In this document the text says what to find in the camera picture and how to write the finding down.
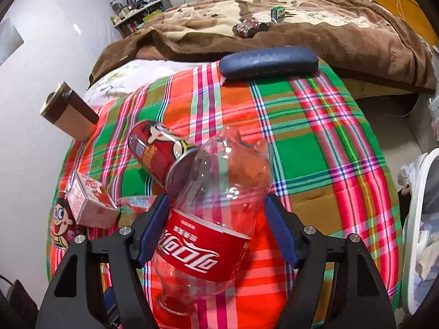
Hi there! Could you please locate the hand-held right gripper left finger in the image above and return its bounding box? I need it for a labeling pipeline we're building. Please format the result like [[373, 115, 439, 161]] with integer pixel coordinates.
[[36, 195, 171, 329]]

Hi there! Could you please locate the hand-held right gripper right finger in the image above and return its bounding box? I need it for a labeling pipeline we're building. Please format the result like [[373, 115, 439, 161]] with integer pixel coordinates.
[[264, 194, 398, 329]]

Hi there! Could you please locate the clear red label plastic bottle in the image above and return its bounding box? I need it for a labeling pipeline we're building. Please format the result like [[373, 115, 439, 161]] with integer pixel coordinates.
[[153, 127, 275, 316]]

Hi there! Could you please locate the small pink drink carton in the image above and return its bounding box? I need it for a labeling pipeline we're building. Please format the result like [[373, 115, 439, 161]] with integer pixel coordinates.
[[67, 171, 120, 228]]

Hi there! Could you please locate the red drink can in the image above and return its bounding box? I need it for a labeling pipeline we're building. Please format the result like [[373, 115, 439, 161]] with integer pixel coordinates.
[[128, 120, 200, 197]]

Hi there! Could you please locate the cartoon boy face can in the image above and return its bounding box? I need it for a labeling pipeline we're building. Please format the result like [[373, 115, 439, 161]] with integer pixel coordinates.
[[51, 192, 78, 249]]

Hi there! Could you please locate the white mesh trash bin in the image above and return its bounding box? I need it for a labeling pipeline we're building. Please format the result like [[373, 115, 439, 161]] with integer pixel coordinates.
[[399, 152, 439, 316]]

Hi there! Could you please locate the plaid red green tablecloth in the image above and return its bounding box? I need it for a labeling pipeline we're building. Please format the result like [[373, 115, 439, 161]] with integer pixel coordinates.
[[46, 58, 403, 329]]

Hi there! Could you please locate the white bed sheet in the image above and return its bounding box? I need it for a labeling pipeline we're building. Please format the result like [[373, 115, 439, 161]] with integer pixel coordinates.
[[84, 60, 220, 110]]

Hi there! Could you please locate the dark blue glasses case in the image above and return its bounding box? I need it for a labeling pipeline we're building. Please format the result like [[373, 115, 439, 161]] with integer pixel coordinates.
[[219, 46, 318, 83]]

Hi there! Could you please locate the brown printed blanket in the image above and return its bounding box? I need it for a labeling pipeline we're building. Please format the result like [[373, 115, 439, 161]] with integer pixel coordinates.
[[89, 0, 438, 97]]

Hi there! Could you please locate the dark red toy car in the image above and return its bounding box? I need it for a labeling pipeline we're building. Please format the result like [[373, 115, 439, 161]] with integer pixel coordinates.
[[232, 19, 270, 38]]

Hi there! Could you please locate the cluttered small shelf desk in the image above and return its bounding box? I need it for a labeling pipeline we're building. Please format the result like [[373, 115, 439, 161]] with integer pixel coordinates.
[[110, 0, 172, 36]]

